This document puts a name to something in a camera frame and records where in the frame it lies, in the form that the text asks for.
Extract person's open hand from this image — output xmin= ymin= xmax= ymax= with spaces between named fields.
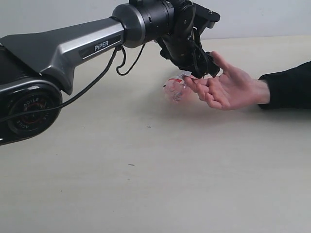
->
xmin=184 ymin=51 xmax=270 ymax=111

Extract black sleeved forearm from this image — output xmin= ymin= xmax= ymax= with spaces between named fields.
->
xmin=259 ymin=61 xmax=311 ymax=110

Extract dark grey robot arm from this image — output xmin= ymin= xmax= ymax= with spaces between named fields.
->
xmin=0 ymin=0 xmax=220 ymax=145

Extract pink peach drink bottle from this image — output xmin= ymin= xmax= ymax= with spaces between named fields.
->
xmin=163 ymin=70 xmax=192 ymax=103

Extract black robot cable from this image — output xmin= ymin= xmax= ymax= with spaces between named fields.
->
xmin=0 ymin=26 xmax=214 ymax=122

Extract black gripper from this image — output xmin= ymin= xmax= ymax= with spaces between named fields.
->
xmin=155 ymin=4 xmax=220 ymax=78

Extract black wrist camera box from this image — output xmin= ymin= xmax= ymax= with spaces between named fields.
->
xmin=193 ymin=3 xmax=221 ymax=35

